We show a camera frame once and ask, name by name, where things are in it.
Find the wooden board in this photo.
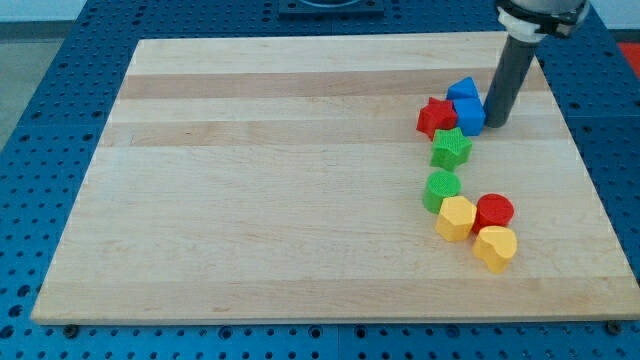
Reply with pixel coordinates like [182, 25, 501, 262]
[31, 32, 639, 325]

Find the red cylinder block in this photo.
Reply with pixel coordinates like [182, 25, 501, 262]
[472, 193, 515, 233]

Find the blue cube block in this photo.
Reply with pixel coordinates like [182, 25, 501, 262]
[453, 98, 486, 136]

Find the yellow hexagon block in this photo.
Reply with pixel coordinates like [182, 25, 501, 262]
[435, 196, 477, 242]

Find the green star block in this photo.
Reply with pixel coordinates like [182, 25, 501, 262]
[430, 127, 473, 172]

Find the yellow heart block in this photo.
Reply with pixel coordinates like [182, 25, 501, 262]
[472, 226, 518, 274]

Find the blue triangle block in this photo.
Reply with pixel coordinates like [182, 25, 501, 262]
[446, 77, 479, 100]

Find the red star block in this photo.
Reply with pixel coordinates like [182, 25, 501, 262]
[416, 97, 458, 140]

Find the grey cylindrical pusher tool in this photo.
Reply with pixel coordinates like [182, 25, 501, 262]
[484, 35, 538, 128]

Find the green cylinder block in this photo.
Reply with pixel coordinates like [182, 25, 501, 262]
[422, 170, 461, 214]

